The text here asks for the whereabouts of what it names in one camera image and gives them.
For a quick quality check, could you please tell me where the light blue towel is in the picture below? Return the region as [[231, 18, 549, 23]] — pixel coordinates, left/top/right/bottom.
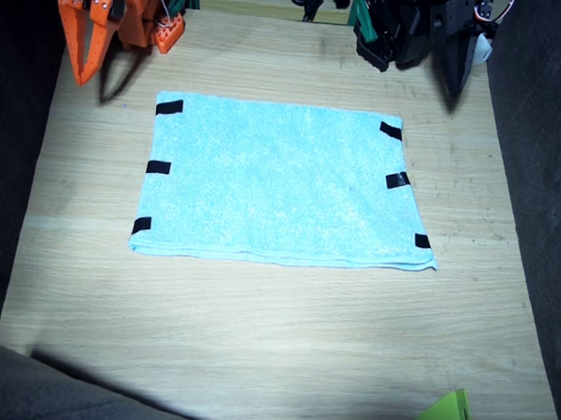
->
[[127, 87, 447, 275]]

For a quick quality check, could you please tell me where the white power adapter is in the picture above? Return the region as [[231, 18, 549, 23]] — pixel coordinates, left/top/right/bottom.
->
[[471, 32, 495, 68]]

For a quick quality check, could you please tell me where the black cable bundle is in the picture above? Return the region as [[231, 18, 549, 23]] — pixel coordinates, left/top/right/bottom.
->
[[274, 0, 353, 25]]

